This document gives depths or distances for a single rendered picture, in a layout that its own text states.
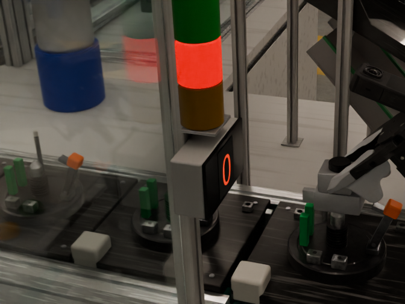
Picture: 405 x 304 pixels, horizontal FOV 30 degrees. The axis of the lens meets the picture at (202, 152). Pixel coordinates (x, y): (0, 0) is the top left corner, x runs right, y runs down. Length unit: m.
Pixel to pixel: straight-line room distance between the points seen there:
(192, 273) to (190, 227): 0.07
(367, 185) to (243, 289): 0.22
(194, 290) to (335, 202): 0.23
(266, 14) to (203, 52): 1.70
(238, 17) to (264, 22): 1.20
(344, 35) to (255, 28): 1.19
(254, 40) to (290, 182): 0.83
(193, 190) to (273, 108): 1.01
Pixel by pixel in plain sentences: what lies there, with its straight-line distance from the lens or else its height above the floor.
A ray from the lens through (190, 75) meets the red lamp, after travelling 0.80.
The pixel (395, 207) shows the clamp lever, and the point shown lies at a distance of 1.05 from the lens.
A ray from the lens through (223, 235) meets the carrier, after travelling 1.16.
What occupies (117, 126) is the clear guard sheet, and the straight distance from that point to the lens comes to 0.72.
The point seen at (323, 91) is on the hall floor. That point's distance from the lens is 4.03.
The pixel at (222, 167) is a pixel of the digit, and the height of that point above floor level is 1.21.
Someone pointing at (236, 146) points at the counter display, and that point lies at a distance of 0.89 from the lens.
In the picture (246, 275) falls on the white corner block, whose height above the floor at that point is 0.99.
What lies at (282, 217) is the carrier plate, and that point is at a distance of 1.20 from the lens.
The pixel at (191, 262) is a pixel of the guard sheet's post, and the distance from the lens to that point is 0.94.
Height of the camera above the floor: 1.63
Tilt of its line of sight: 28 degrees down
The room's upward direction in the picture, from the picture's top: 3 degrees counter-clockwise
